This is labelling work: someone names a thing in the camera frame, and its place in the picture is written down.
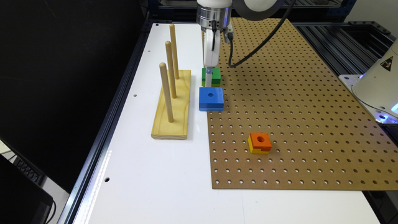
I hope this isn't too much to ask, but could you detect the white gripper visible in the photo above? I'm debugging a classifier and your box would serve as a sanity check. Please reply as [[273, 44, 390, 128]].
[[203, 27, 234, 87]]

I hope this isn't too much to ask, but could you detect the green wooden block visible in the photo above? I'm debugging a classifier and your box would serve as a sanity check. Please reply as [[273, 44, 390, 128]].
[[201, 68, 221, 87]]

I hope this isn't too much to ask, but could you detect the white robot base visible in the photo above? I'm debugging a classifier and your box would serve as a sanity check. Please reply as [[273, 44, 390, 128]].
[[339, 42, 398, 126]]

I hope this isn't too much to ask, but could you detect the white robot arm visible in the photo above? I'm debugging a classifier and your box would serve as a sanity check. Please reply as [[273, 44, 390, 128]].
[[197, 0, 283, 87]]

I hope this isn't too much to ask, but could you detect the blue wooden block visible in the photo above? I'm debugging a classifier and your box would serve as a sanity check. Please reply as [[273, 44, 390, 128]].
[[199, 87, 224, 111]]

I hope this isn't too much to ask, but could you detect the orange and yellow wooden block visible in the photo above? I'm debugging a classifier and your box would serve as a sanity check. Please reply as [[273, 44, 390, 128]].
[[248, 133, 272, 154]]

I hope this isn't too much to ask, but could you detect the front wooden peg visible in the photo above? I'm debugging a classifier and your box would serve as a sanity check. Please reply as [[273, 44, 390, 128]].
[[159, 62, 174, 123]]

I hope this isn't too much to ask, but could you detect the wooden peg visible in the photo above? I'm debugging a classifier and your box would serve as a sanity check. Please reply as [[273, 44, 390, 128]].
[[165, 41, 177, 98], [169, 24, 179, 80], [159, 62, 174, 123]]

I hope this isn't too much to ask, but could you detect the middle wooden peg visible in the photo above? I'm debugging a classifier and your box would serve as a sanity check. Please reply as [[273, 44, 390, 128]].
[[165, 41, 177, 98]]

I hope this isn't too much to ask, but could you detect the rear wooden peg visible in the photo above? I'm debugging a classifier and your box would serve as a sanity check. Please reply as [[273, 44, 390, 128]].
[[169, 24, 179, 80]]

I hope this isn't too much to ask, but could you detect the wooden peg base board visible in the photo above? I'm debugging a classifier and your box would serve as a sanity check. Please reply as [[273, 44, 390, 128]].
[[151, 70, 191, 140]]

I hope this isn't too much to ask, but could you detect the brown perforated pegboard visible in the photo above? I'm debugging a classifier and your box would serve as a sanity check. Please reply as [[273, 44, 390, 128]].
[[208, 18, 397, 190]]

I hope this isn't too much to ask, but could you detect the black monitor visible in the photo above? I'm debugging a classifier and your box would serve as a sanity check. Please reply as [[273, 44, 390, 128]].
[[1, 156, 52, 224]]

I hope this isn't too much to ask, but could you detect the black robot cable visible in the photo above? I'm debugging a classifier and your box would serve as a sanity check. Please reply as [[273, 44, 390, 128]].
[[228, 0, 298, 68]]

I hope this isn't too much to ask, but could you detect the black aluminium table frame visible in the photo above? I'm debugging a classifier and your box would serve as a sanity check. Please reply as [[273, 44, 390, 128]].
[[57, 0, 398, 224]]

